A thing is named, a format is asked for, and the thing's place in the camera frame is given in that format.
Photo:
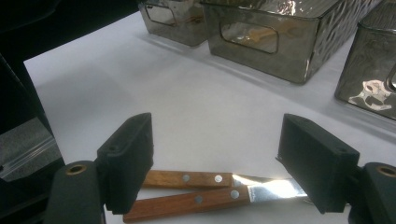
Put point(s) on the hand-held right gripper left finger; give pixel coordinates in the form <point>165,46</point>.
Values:
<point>127,161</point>

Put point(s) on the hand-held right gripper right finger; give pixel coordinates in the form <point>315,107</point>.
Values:
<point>320,165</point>

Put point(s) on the smoky transparent plastic bin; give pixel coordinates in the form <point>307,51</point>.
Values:
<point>264,46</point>
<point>174,21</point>
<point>370,71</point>

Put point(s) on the brown wooden chopstick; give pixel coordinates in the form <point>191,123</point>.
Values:
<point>193,18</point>

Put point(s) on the black curtain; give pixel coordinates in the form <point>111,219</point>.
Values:
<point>62,18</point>

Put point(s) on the metal floor rail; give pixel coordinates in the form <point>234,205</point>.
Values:
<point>28,155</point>

